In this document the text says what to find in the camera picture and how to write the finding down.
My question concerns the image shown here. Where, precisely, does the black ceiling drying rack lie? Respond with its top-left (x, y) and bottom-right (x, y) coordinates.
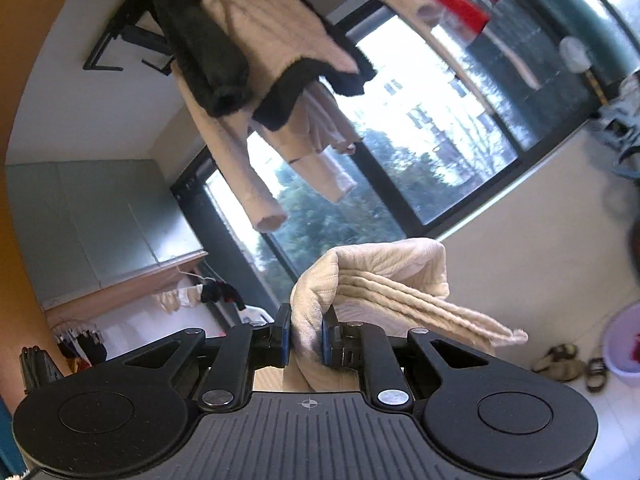
top-left (82, 0), bottom-right (177, 77)

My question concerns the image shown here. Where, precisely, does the black white fleece garment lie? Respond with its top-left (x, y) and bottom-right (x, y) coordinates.
top-left (145, 0), bottom-right (379, 131)

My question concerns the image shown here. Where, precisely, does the pale green wall cabinet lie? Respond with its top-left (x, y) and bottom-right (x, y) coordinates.
top-left (5, 157), bottom-right (209, 307)

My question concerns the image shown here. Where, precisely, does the beige hanging garment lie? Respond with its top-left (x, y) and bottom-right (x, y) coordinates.
top-left (172, 67), bottom-right (289, 234)

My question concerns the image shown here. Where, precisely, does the grey blue hanging cloth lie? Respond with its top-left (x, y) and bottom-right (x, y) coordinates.
top-left (590, 72), bottom-right (640, 181)

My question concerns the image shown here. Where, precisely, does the purple plastic basin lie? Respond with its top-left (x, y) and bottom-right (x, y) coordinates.
top-left (602, 301), bottom-right (640, 386)

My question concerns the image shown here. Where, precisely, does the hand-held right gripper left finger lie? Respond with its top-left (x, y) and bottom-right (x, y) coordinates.
top-left (119, 303), bottom-right (293, 414)

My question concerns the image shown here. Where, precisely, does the grey green rolled curtain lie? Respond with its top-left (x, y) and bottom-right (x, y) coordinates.
top-left (517, 0), bottom-right (632, 87)

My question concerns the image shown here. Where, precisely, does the small hanging laundry row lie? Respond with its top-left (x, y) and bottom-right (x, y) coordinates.
top-left (152, 280), bottom-right (246, 314)

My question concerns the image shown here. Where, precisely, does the pale pink hanging garment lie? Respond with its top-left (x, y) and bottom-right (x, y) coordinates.
top-left (247, 80), bottom-right (362, 205)

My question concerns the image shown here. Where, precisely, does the black bag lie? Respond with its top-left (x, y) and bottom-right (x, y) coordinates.
top-left (19, 345), bottom-right (64, 394)

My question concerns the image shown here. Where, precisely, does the large black frame window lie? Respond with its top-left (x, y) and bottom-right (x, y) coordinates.
top-left (170, 0), bottom-right (617, 332)

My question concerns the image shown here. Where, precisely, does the dark sandal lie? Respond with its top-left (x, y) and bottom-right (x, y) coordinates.
top-left (584, 356), bottom-right (609, 394)

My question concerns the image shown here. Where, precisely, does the cream knit garment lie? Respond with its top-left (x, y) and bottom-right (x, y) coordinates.
top-left (282, 237), bottom-right (530, 394)

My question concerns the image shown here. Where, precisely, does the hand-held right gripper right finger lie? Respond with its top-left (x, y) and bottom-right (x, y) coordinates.
top-left (320, 309), bottom-right (494, 414)

